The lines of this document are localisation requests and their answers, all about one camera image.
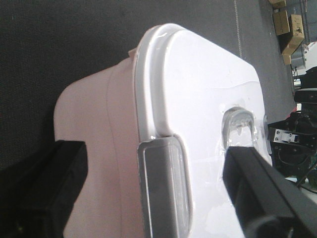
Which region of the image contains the white lidded storage bin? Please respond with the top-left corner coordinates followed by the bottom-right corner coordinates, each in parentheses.
top-left (53, 23), bottom-right (271, 238)

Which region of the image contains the cardboard box tall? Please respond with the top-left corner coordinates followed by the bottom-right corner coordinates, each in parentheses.
top-left (281, 14), bottom-right (305, 56)

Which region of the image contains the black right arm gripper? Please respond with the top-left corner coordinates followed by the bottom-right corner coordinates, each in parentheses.
top-left (223, 113), bottom-right (317, 238)

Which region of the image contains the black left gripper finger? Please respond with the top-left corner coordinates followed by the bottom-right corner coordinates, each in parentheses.
top-left (0, 140), bottom-right (88, 238)

